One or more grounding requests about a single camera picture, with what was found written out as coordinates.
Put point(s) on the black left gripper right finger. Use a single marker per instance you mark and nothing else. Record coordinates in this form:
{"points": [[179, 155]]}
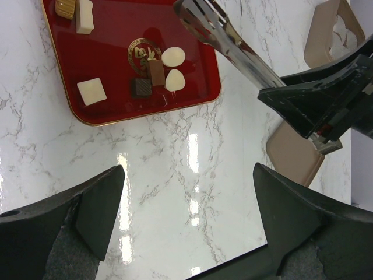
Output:
{"points": [[309, 236]]}

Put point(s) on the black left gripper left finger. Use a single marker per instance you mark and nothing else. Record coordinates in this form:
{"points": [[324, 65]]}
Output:
{"points": [[65, 236]]}

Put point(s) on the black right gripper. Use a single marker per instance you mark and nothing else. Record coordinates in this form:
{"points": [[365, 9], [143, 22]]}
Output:
{"points": [[324, 102]]}

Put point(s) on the metal tongs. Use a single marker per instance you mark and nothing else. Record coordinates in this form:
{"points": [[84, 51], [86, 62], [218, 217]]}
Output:
{"points": [[209, 23]]}

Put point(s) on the white teardrop chocolate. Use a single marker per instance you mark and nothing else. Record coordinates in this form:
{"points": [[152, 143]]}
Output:
{"points": [[175, 81]]}

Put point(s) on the white round chocolate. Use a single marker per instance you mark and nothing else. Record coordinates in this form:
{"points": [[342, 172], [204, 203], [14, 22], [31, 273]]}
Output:
{"points": [[173, 57]]}

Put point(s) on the brown rectangular chocolate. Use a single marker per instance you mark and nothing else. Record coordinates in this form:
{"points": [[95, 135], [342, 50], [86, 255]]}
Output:
{"points": [[156, 72]]}

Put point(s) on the tan chocolate box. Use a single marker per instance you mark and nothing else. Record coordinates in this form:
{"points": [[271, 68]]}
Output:
{"points": [[334, 32]]}

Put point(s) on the white square chocolate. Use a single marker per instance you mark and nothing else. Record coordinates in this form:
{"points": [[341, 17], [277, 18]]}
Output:
{"points": [[92, 91]]}

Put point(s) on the dark square chocolate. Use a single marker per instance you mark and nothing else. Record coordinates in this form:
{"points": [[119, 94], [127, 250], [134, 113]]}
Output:
{"points": [[141, 88]]}

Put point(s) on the white rectangular chocolate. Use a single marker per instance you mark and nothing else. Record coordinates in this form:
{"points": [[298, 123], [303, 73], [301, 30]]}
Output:
{"points": [[84, 17]]}

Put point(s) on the gold ridged chocolate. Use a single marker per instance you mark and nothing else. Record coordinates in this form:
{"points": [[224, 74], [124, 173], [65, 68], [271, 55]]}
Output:
{"points": [[65, 8]]}

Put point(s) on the tan box lid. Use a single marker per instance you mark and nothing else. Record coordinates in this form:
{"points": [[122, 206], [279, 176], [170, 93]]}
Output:
{"points": [[293, 156]]}

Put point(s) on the red lacquer tray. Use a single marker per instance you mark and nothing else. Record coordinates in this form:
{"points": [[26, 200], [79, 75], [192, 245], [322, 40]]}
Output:
{"points": [[125, 34]]}

